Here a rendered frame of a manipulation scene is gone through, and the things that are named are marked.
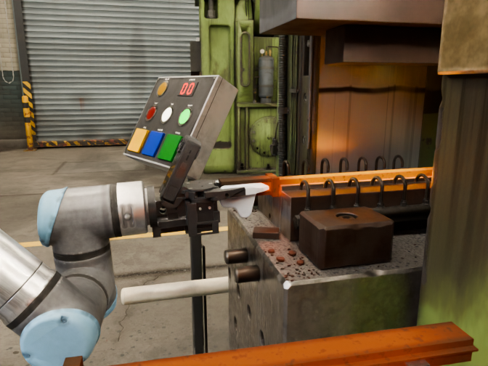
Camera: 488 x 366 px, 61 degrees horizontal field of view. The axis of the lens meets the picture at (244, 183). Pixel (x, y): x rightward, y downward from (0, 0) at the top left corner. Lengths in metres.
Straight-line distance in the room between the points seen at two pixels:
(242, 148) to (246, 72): 0.99
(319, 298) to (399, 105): 0.60
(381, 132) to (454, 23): 0.53
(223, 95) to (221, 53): 4.56
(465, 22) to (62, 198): 0.59
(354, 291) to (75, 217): 0.43
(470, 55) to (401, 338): 0.31
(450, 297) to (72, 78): 8.44
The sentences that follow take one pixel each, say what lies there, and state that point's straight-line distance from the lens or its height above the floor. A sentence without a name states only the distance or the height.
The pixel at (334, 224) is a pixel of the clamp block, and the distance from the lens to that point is 0.61.
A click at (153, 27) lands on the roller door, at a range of 8.78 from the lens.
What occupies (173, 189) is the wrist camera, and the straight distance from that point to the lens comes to 0.71.
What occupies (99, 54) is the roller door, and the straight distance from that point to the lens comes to 8.75.
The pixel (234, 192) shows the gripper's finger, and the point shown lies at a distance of 0.70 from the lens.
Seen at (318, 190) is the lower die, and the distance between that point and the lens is 0.75.
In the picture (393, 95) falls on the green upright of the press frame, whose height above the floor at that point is 1.15.
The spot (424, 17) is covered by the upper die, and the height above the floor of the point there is 1.28.
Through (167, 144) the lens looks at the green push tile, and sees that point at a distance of 1.17.
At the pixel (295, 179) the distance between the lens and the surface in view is 0.76.
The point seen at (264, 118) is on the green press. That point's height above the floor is 0.76.
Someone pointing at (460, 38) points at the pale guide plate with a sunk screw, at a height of 1.22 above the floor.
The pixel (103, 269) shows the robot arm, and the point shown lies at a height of 0.88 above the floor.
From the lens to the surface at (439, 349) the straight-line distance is 0.42.
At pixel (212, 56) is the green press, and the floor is 1.55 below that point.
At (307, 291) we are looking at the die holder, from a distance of 0.59.
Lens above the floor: 1.17
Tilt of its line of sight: 13 degrees down
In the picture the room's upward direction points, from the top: straight up
